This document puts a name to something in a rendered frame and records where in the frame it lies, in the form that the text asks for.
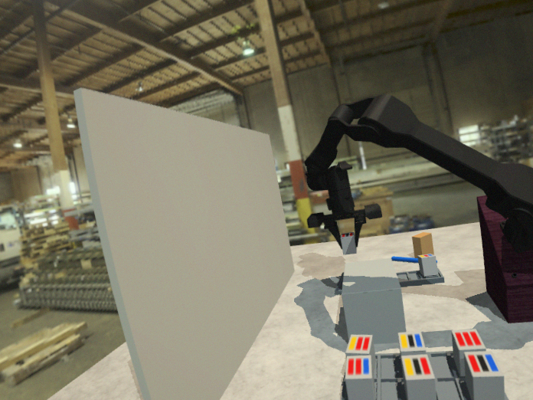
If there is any blue rod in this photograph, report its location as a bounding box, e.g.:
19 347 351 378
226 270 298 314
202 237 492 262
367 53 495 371
391 256 418 263

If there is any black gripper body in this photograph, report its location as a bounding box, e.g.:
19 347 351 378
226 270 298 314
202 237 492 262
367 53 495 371
307 187 382 228

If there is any grey flat panel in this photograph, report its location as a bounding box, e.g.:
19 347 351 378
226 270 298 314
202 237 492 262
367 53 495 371
74 88 294 400

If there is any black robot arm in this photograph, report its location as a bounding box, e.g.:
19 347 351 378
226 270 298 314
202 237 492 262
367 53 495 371
305 93 533 253

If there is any brown rectangular block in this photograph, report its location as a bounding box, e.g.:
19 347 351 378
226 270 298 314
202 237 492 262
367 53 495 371
412 232 434 258

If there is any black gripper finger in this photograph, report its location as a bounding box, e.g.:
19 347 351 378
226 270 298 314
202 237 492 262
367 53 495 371
355 219 366 247
324 221 342 249

